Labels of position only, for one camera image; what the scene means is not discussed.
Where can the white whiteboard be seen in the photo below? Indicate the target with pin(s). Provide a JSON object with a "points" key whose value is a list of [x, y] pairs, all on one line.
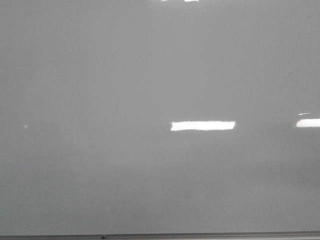
{"points": [[159, 116]]}

